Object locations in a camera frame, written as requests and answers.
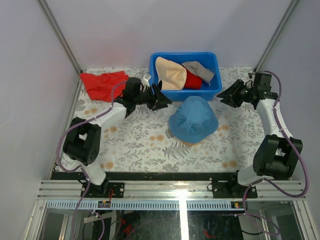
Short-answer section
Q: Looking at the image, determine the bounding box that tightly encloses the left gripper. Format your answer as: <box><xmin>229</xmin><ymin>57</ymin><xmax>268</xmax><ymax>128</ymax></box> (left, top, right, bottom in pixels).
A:
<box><xmin>133</xmin><ymin>84</ymin><xmax>172</xmax><ymax>111</ymax></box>

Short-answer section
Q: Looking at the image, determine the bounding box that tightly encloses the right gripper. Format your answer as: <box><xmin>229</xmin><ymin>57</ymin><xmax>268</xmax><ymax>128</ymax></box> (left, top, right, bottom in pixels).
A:
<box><xmin>216</xmin><ymin>79</ymin><xmax>255</xmax><ymax>109</ymax></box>

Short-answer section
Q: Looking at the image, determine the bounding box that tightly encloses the blue bucket hat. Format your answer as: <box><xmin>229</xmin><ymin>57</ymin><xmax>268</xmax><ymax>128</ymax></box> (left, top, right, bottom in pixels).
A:
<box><xmin>168</xmin><ymin>96</ymin><xmax>219</xmax><ymax>144</ymax></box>

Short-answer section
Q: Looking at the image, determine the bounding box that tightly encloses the grey hat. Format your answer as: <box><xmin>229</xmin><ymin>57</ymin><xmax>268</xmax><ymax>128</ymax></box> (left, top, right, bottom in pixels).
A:
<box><xmin>181</xmin><ymin>61</ymin><xmax>215</xmax><ymax>84</ymax></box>

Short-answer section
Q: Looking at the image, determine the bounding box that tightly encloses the blue plastic bin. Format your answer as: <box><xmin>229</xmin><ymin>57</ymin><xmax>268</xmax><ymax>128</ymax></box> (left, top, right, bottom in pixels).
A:
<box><xmin>149</xmin><ymin>52</ymin><xmax>222</xmax><ymax>102</ymax></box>

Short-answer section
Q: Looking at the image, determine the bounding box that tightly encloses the wooden hat stand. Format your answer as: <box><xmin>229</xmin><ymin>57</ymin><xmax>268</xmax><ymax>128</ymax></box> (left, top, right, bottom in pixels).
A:
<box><xmin>181</xmin><ymin>140</ymin><xmax>203</xmax><ymax>146</ymax></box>

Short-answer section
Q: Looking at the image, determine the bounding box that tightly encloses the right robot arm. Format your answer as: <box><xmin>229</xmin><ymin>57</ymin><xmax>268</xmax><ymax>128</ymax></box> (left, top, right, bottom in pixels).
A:
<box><xmin>217</xmin><ymin>70</ymin><xmax>310</xmax><ymax>198</ymax></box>

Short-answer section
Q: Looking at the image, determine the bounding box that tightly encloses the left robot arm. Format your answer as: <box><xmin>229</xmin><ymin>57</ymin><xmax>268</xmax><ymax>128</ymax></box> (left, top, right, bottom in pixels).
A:
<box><xmin>62</xmin><ymin>77</ymin><xmax>172</xmax><ymax>198</ymax></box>

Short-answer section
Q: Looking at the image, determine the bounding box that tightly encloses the beige bucket hat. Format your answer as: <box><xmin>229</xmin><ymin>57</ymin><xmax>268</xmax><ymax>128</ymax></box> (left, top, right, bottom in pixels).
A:
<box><xmin>155</xmin><ymin>56</ymin><xmax>187</xmax><ymax>91</ymax></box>

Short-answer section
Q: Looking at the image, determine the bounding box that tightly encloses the red hat in bin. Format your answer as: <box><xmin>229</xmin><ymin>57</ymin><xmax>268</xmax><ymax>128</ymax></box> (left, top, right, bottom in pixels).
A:
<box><xmin>183</xmin><ymin>70</ymin><xmax>203</xmax><ymax>90</ymax></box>

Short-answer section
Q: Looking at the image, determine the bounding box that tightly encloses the red cloth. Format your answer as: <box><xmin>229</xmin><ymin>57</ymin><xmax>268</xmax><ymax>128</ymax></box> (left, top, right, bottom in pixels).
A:
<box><xmin>79</xmin><ymin>71</ymin><xmax>129</xmax><ymax>102</ymax></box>

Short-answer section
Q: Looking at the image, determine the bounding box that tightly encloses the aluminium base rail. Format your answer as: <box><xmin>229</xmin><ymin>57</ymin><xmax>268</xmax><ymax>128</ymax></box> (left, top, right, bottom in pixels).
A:
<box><xmin>37</xmin><ymin>180</ymin><xmax>304</xmax><ymax>201</ymax></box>

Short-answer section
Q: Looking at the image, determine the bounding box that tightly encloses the left aluminium frame post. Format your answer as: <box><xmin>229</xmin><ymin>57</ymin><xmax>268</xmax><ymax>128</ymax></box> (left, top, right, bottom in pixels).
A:
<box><xmin>37</xmin><ymin>0</ymin><xmax>83</xmax><ymax>75</ymax></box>

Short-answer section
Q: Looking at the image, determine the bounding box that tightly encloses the aluminium frame post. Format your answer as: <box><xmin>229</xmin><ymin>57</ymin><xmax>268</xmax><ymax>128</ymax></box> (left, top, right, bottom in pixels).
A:
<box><xmin>253</xmin><ymin>0</ymin><xmax>301</xmax><ymax>72</ymax></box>
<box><xmin>37</xmin><ymin>0</ymin><xmax>83</xmax><ymax>75</ymax></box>

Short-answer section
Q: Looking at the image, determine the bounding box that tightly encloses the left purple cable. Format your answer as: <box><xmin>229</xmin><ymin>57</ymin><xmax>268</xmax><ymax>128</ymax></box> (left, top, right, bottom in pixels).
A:
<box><xmin>56</xmin><ymin>80</ymin><xmax>128</xmax><ymax>240</ymax></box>

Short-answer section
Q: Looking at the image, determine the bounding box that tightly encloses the purple cable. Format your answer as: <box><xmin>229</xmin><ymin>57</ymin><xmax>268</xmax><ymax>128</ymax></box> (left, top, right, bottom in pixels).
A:
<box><xmin>56</xmin><ymin>80</ymin><xmax>128</xmax><ymax>240</ymax></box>
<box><xmin>242</xmin><ymin>70</ymin><xmax>311</xmax><ymax>237</ymax></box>

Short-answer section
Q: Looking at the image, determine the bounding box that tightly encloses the right aluminium frame post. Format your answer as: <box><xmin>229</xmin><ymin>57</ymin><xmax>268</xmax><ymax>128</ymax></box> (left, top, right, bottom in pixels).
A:
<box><xmin>253</xmin><ymin>0</ymin><xmax>301</xmax><ymax>72</ymax></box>

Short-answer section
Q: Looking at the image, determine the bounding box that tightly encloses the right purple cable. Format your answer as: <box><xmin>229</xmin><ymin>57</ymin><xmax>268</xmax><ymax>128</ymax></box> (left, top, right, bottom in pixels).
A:
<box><xmin>242</xmin><ymin>70</ymin><xmax>311</xmax><ymax>237</ymax></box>

